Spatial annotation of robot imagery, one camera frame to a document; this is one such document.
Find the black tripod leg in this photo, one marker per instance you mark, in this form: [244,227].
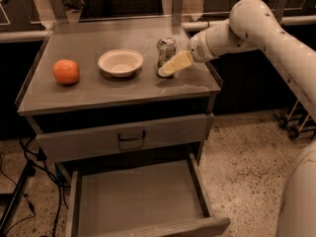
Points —
[14,197]

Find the grey left bracket post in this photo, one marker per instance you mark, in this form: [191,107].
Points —
[58,11]

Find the open grey middle drawer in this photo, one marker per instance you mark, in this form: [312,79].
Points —
[147,198]

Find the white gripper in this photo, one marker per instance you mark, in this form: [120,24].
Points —
[197,51]

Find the black drawer handle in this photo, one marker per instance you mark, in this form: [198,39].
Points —
[131,137]

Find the white horizontal rail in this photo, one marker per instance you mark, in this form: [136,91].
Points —
[145,29]

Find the green 7up soda can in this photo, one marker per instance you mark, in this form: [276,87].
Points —
[166,49]

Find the orange fruit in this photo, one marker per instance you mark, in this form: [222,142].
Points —
[66,72]

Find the white paper bowl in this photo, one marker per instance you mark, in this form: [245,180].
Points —
[120,63]

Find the grey metal drawer cabinet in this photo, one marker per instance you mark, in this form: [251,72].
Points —
[99,99]

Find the grey top drawer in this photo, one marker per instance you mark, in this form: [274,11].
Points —
[113,139]

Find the grey middle bracket post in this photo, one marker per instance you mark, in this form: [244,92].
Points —
[177,7]

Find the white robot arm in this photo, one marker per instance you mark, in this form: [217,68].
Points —
[252,24]

